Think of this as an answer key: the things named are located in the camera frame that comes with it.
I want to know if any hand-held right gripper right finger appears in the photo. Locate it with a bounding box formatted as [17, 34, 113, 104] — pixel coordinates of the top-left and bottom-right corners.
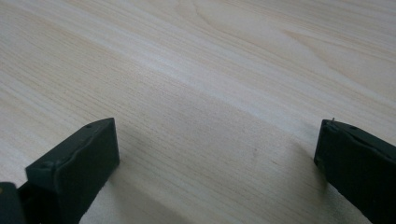
[313, 118, 396, 224]

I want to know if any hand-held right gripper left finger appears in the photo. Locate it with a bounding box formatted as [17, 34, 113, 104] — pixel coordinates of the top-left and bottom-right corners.
[18, 117, 120, 224]

